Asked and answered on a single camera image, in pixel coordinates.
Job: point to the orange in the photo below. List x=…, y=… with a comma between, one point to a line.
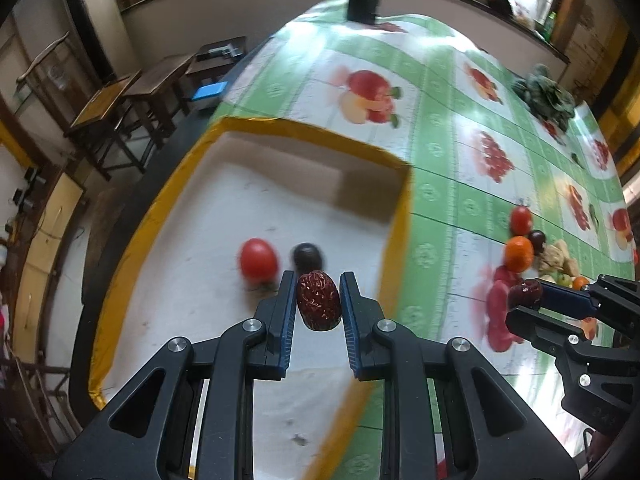
x=580, y=283
x=519, y=254

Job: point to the red tomato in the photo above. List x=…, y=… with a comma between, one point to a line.
x=521, y=220
x=257, y=259

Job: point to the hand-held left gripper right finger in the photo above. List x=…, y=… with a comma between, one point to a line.
x=350, y=320

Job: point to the wrinkled red date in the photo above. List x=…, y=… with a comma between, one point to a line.
x=317, y=300

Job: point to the dark red object on sill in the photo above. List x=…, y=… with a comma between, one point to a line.
x=499, y=4

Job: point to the black device on stand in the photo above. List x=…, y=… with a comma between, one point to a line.
x=362, y=6

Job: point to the wooden stick on wall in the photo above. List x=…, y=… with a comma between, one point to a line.
x=42, y=55

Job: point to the dark purple plum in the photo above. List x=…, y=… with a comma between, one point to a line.
x=306, y=255
x=537, y=241

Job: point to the wooden desk with yellow top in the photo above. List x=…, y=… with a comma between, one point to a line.
x=102, y=102

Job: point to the yellow wooden cabinet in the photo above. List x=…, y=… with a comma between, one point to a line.
x=45, y=260

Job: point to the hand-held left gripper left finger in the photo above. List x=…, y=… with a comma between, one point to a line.
x=286, y=320

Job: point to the fruit-print green checked tablecloth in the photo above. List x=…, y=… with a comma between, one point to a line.
x=440, y=110

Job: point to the dark red plum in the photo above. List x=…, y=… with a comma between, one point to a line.
x=525, y=293

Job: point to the dark green leafy vegetable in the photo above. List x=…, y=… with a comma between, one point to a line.
x=545, y=95

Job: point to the blue flat box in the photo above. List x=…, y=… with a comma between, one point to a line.
x=210, y=92

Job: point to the wooden chair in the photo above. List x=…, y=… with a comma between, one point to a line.
x=30, y=390

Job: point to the grey device on desk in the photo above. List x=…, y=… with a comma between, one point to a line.
x=222, y=50

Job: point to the white bag on sill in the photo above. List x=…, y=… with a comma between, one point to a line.
x=525, y=2

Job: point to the dark wooden desk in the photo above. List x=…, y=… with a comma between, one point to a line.
x=210, y=62
x=160, y=72

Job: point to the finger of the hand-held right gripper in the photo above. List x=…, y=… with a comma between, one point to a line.
x=535, y=327
x=570, y=301

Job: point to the green bottle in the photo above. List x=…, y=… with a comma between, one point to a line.
x=552, y=25

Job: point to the white box with yellow rim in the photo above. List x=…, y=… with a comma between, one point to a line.
x=225, y=200

